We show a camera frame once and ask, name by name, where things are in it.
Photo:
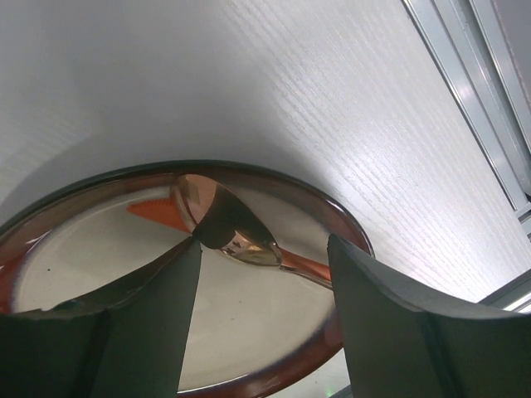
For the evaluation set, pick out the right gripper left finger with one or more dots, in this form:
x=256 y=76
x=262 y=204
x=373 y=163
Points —
x=124 y=339

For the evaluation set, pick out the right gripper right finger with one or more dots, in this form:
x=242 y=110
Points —
x=402 y=338

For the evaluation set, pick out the right frame post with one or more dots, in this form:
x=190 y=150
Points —
x=467 y=42

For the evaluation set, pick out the copper spoon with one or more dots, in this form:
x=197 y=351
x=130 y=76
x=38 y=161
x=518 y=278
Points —
x=222 y=221

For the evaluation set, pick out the red rimmed ceramic plate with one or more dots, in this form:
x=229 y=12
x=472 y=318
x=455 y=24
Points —
x=254 y=330

